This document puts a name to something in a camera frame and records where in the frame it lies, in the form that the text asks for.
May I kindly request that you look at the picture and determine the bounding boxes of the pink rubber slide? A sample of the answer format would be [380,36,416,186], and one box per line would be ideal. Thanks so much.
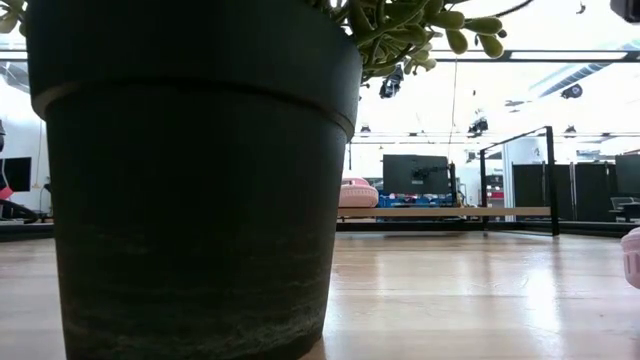
[338,176,380,209]
[619,227,640,291]

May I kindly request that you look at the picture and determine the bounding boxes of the blue storage bins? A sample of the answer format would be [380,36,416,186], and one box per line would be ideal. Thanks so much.
[377,193,454,209]

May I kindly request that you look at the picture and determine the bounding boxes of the dark plant pot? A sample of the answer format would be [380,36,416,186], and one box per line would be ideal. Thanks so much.
[25,0,364,360]

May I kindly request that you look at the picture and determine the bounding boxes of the green artificial plant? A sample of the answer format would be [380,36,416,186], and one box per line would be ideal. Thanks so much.
[0,0,509,85]

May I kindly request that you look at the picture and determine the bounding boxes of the black room divider panels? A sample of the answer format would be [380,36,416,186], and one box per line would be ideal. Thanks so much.
[511,162,617,223]

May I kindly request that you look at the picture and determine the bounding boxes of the grey office chair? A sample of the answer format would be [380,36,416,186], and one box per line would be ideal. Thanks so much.
[608,195,640,224]

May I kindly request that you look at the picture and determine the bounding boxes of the wooden shelf with black frame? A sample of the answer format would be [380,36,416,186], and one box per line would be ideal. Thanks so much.
[337,125,561,238]

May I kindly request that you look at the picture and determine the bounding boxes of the black metal rig frame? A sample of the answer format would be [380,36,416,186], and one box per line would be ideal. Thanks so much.
[0,48,640,243]

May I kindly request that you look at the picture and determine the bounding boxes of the black wall monitor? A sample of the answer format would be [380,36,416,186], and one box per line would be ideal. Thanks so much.
[0,155,33,194]

